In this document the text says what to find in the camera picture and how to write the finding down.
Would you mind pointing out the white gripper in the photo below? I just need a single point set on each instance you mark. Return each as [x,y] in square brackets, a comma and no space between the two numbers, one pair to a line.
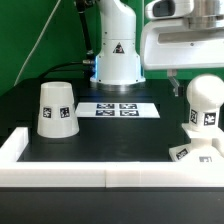
[183,34]

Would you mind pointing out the white lamp bulb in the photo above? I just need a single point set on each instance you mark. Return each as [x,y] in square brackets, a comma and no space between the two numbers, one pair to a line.
[205,94]

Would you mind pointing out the white lamp base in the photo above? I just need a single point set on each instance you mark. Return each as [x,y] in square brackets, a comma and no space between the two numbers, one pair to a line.
[200,149]

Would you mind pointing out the white lamp shade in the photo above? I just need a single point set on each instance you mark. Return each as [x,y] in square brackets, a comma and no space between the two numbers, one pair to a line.
[57,118]

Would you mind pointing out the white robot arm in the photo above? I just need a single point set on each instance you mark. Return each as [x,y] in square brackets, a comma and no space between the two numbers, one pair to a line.
[117,66]

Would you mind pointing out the white tag sheet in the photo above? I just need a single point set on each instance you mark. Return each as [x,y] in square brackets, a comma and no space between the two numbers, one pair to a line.
[117,110]

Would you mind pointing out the white U-shaped fence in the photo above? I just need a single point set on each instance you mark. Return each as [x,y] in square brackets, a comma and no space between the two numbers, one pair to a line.
[14,173]

